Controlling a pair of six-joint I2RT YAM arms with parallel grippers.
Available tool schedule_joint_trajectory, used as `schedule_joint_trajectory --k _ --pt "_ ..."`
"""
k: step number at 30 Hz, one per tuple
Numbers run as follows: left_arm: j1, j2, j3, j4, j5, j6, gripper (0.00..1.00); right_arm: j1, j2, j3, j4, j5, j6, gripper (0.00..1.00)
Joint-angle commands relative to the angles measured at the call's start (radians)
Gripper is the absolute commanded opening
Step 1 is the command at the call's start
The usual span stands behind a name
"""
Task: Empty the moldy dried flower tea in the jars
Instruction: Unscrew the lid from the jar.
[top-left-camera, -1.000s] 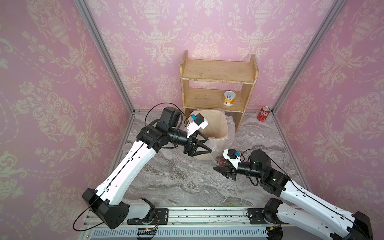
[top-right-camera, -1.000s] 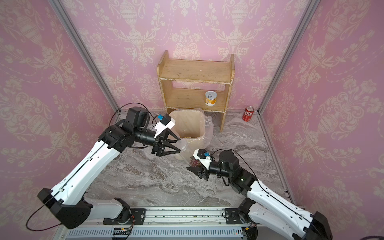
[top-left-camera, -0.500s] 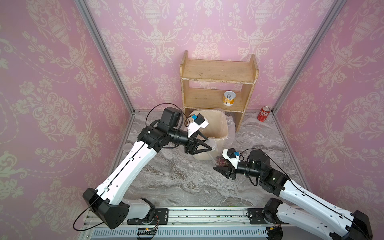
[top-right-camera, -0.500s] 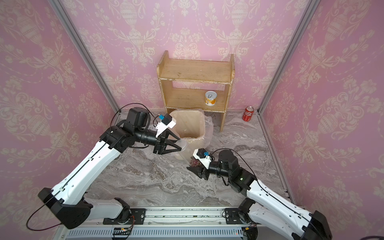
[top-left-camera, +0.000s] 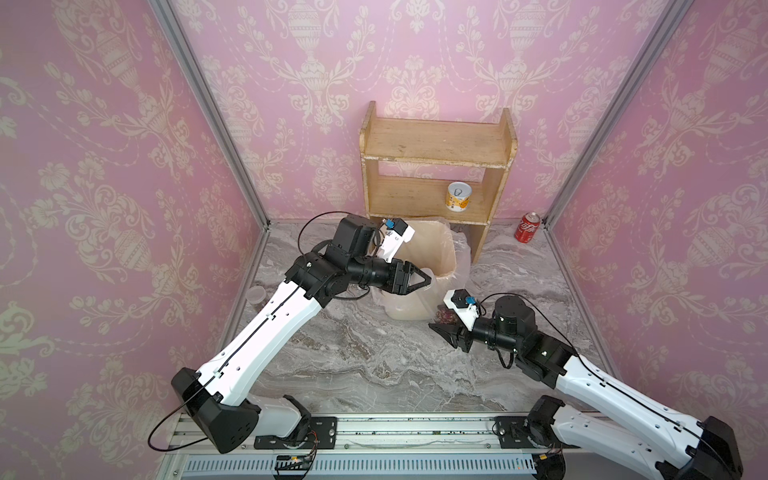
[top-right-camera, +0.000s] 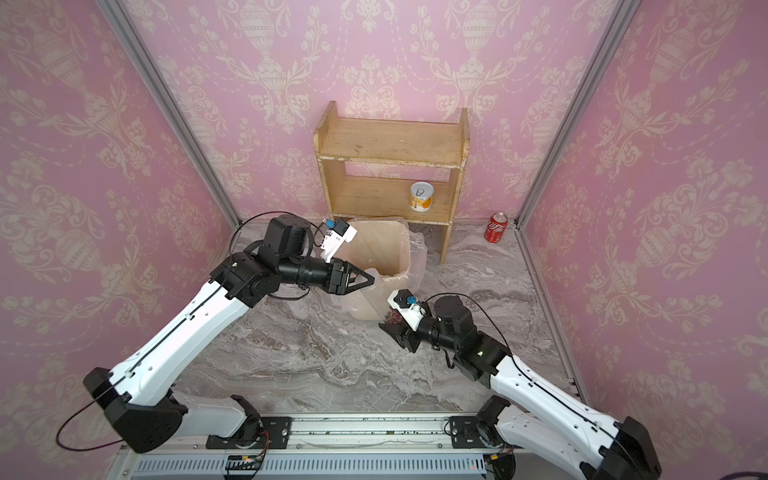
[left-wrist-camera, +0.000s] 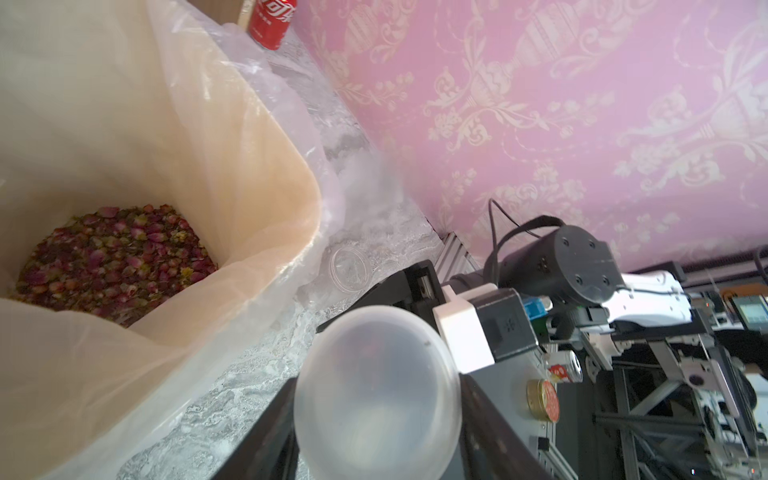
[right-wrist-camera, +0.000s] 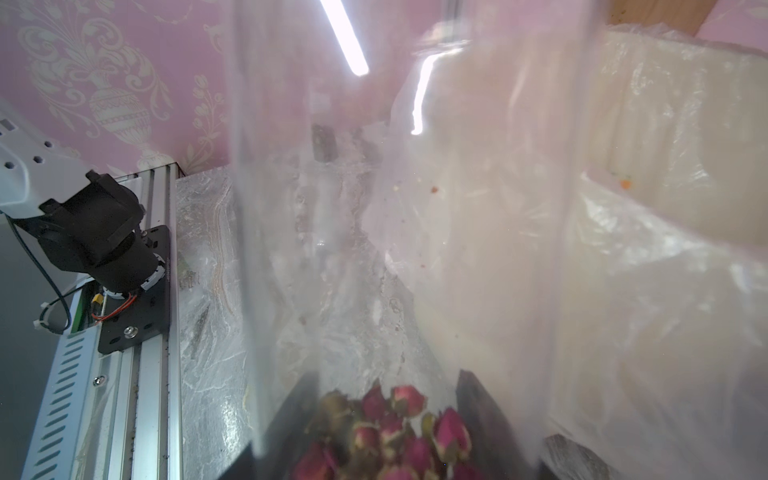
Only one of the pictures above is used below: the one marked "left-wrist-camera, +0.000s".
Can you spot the clear jar lid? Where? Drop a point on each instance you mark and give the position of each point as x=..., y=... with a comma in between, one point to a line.
x=378, y=397

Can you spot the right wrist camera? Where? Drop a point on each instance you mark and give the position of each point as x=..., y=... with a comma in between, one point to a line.
x=488, y=325

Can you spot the beige trash bin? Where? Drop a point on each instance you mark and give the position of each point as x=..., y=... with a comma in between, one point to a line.
x=129, y=103

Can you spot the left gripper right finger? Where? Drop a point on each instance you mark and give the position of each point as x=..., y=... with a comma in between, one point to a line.
x=489, y=447

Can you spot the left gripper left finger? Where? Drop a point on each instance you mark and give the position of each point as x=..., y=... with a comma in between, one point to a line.
x=270, y=450

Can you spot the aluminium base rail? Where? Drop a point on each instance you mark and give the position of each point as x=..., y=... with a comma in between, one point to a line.
x=455, y=259

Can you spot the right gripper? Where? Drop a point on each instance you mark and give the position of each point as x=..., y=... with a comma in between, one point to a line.
x=415, y=289

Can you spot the clear jar with flower tea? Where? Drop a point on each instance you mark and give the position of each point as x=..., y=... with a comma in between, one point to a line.
x=349, y=270

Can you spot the red cola can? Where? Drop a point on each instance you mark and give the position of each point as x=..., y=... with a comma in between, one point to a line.
x=270, y=21

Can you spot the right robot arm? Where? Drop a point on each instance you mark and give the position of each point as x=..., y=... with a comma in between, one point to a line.
x=543, y=268

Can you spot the dried rose buds in bin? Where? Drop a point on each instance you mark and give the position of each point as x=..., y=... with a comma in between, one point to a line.
x=116, y=264

